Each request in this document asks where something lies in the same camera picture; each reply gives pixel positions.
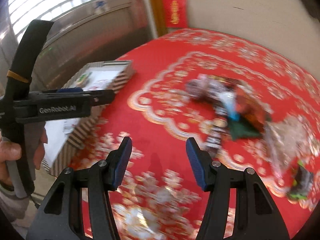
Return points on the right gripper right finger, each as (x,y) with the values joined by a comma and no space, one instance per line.
(256,214)

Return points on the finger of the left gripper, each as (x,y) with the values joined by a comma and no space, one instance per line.
(75,90)
(102,97)

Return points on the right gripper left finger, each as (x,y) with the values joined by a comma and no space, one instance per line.
(60,213)

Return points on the black green snack packet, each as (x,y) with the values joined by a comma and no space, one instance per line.
(302,182)

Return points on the clear brown snack bag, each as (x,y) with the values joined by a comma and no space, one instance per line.
(289,140)

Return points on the dark green snack packet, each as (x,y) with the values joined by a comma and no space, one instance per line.
(242,129)

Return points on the red orange snack packet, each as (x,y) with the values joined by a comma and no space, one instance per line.
(251,110)

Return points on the blue white snack packet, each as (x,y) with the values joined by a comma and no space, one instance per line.
(228,99)

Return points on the green cookie packet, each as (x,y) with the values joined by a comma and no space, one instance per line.
(83,80)

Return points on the striped white storage box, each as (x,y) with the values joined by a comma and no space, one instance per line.
(75,120)

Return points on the metal roller door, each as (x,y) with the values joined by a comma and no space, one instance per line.
(83,31)

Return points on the long dark chocolate bar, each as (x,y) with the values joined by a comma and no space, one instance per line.
(213,143)

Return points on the wooden door frame post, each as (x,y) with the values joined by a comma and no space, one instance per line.
(158,15)

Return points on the red wall poster lower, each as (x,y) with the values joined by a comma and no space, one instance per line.
(175,13)

